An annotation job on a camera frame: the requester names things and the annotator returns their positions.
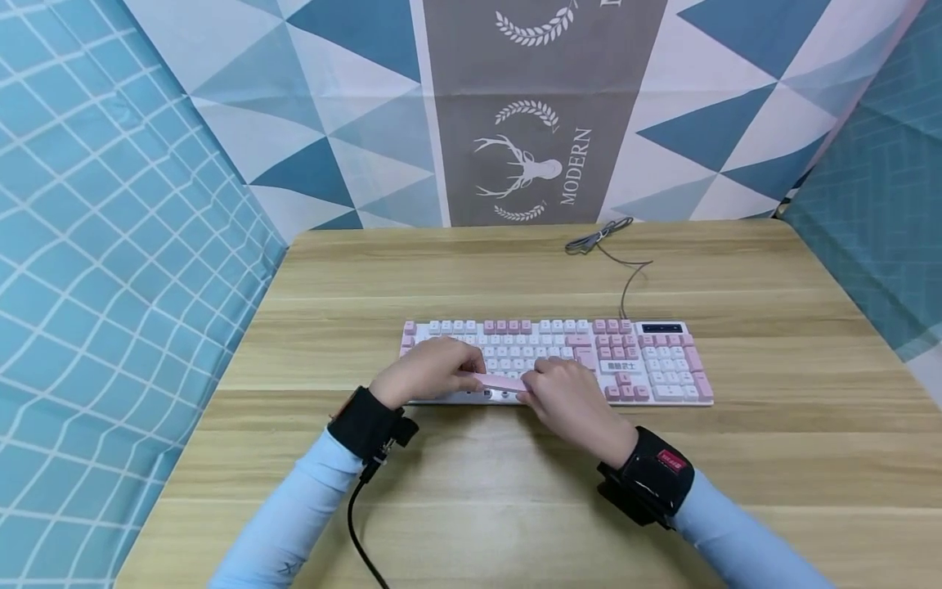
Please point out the person's right hand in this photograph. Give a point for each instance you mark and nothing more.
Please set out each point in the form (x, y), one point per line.
(574, 405)

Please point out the person's left hand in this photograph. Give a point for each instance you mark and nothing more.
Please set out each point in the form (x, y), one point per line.
(427, 372)

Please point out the person's right fingers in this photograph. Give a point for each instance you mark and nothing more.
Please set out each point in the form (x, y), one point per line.
(537, 380)

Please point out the person's left fingers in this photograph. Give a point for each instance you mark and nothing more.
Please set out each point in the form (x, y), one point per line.
(467, 364)

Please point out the pink space bar keycap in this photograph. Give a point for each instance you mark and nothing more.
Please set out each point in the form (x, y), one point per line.
(502, 382)

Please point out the person's right forearm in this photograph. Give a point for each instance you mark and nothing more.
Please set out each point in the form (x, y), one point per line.
(743, 540)

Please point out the person's left forearm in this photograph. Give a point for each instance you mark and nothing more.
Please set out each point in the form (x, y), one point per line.
(294, 515)

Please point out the black wrist band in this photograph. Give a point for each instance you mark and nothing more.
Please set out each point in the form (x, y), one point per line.
(368, 425)
(651, 478)

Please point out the pink and white keyboard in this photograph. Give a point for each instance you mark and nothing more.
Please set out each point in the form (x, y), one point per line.
(662, 360)

